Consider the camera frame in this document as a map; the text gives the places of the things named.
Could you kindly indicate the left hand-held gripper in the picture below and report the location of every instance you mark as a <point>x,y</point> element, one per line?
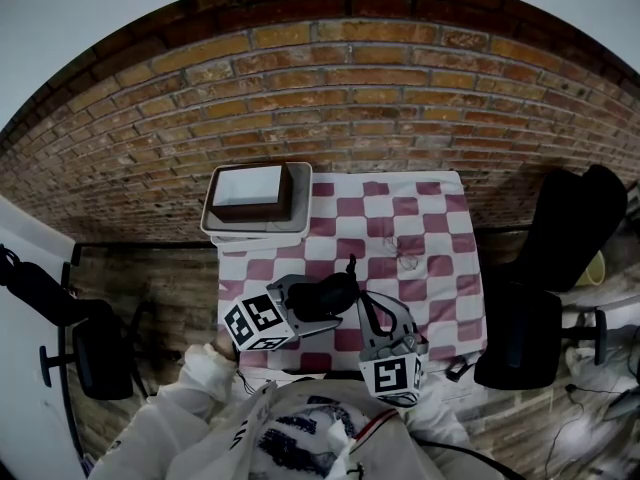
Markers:
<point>255,320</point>

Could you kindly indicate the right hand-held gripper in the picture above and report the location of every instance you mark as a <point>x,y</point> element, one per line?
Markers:
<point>390,375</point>

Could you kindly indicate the black bag with loop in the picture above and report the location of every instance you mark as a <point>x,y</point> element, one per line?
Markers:
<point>320,298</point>

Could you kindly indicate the person's right forearm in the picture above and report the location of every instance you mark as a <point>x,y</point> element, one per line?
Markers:
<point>435,418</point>

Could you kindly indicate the person's left forearm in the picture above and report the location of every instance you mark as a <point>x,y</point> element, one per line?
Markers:
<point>200,378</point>

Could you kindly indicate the white plastic tray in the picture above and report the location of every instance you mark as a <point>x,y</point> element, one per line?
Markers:
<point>300,218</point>

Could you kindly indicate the pink white checkered tablecloth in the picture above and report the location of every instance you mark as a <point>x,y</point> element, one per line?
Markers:
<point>435,203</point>

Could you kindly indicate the brown box with white inside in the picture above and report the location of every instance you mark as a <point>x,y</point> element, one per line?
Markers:
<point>245,185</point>

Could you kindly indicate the person's white jacket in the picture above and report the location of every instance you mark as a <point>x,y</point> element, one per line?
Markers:
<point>200,448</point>

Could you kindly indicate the black office chair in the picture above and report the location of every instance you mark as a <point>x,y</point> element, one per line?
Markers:
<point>100,358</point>
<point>575,228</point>

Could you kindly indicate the pale yellow cup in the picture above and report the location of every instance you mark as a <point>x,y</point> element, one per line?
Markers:
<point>595,270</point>

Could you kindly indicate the white desk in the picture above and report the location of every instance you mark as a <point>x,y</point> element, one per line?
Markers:
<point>30,418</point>

